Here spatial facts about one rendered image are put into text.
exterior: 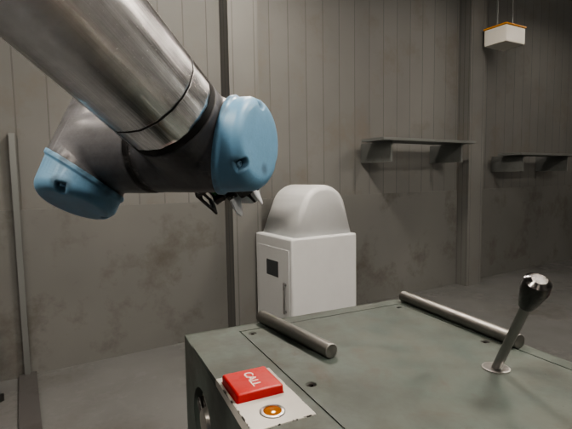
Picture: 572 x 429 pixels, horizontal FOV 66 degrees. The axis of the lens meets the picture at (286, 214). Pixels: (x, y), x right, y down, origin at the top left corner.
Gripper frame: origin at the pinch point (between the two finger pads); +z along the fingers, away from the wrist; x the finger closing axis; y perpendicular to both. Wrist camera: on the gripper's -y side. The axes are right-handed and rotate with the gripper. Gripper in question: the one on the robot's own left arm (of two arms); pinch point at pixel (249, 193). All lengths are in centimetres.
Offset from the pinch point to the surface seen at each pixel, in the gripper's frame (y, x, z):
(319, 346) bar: 24.7, -0.7, 8.2
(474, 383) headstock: 37.5, 15.9, 9.0
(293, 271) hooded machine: -122, -55, 266
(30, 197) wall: -220, -197, 141
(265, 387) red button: 29.8, -6.2, -3.2
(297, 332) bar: 20.3, -3.7, 10.8
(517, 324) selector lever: 34.0, 23.8, 5.6
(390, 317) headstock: 19.8, 9.5, 27.4
